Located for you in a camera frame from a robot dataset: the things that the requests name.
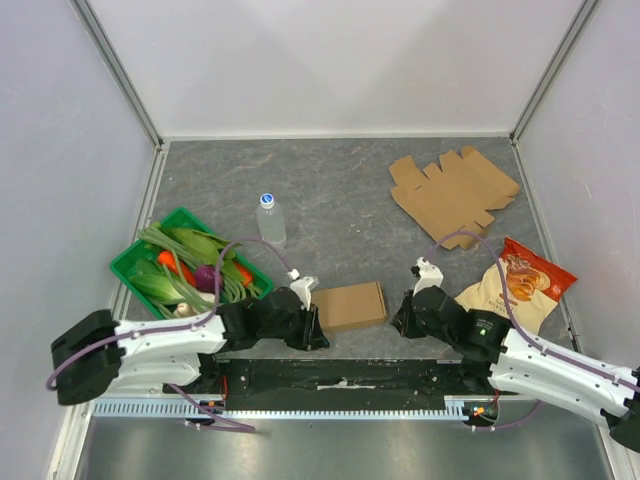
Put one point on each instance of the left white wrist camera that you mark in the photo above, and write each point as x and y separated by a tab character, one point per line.
302	286

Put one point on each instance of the purple onion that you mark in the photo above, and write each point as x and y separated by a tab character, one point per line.
207	279

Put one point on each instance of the white mushroom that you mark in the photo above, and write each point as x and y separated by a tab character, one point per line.
184	310

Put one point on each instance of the clear plastic water bottle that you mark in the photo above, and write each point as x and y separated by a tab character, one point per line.
270	219

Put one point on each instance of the red snack bag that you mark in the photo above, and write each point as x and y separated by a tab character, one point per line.
528	274

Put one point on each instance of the green leafy vegetable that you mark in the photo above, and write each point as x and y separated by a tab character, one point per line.
200	245

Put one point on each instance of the green long beans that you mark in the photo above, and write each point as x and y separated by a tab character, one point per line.
165	245

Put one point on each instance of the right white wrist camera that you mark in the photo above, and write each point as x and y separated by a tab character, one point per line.
427	275

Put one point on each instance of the grey cable duct rail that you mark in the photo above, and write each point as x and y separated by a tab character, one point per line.
177	408

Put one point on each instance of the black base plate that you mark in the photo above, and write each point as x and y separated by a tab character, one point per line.
333	384

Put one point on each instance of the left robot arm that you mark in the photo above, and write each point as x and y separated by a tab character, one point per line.
101	354

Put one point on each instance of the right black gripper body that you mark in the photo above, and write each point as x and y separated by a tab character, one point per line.
404	316

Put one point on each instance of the orange carrot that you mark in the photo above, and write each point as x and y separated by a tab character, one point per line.
176	266

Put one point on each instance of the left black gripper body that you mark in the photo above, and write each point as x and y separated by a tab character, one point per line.
300	327

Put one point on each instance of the brown cardboard box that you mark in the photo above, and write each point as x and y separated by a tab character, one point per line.
350	307

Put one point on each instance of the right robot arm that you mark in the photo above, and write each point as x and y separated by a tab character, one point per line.
495	355

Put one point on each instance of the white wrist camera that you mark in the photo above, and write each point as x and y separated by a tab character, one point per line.
427	275
302	286

